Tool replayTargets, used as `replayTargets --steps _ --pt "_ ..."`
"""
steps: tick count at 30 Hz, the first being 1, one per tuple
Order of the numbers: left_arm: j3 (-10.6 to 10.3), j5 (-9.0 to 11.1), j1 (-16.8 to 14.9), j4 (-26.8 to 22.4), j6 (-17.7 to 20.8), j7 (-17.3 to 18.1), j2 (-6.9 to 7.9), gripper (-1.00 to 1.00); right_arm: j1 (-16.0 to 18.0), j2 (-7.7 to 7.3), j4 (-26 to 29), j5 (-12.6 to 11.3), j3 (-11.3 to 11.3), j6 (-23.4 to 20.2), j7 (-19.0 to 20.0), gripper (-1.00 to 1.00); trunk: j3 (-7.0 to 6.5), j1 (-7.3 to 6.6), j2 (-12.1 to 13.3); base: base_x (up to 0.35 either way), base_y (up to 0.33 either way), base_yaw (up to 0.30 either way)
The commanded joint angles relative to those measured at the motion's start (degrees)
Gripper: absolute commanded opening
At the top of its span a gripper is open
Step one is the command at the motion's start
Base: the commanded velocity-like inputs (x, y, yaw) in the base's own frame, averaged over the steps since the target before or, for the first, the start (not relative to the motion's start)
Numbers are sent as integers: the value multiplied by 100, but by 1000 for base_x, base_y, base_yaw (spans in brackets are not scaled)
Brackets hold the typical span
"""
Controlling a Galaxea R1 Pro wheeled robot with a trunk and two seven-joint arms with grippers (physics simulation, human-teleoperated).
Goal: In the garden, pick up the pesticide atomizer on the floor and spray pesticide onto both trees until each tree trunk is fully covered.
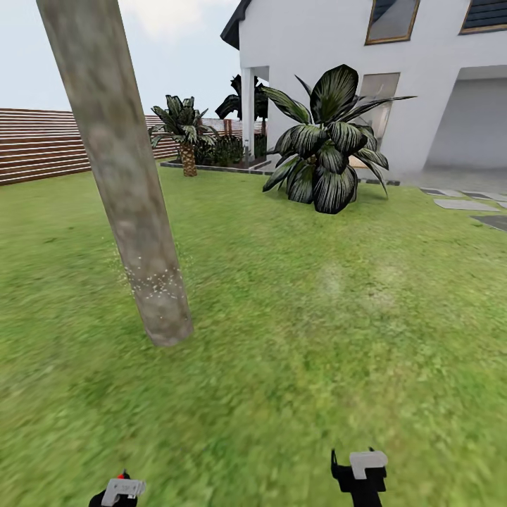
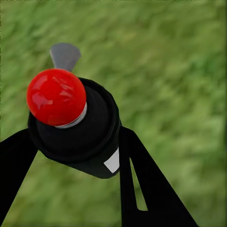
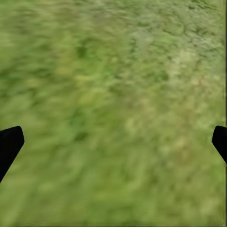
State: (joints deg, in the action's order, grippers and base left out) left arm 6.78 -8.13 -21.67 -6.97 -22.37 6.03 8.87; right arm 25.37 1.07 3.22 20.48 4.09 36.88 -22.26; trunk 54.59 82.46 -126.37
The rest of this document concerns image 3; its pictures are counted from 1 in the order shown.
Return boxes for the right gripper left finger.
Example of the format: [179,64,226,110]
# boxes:
[0,126,25,182]

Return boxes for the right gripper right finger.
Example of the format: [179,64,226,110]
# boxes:
[212,126,227,164]

